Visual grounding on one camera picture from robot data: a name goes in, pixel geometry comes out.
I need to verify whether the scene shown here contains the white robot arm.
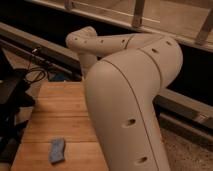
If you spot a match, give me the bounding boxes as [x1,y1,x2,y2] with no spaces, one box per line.
[66,27,183,171]

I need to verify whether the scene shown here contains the blue object behind table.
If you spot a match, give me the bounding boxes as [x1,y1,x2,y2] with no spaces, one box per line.
[49,73,65,82]

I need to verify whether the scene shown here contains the blue sponge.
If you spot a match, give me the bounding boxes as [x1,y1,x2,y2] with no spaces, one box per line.
[49,138,65,164]

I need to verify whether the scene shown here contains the black equipment on left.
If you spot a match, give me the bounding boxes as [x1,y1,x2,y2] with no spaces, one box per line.
[0,48,35,163]

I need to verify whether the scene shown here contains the black cable loop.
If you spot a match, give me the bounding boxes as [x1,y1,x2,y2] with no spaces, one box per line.
[24,66,50,85]

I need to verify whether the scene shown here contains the metal rail beam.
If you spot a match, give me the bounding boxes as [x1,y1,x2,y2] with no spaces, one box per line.
[0,22,213,130]

